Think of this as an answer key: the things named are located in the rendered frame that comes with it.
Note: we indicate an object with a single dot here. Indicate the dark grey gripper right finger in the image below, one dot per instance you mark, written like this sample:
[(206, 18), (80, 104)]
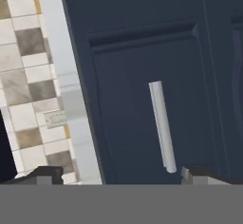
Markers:
[(202, 174)]

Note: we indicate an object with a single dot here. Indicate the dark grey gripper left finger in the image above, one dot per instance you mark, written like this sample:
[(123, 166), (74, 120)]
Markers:
[(47, 172)]

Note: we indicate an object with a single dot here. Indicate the navy blue cupboard door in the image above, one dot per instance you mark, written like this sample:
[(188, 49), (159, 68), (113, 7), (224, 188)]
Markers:
[(133, 76), (229, 76)]

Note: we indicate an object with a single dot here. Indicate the white wall outlet plate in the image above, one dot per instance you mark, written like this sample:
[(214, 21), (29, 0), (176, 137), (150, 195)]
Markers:
[(55, 119)]

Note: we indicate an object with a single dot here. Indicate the dark navy cabinet side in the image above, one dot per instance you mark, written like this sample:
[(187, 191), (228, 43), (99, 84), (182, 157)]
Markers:
[(5, 152)]

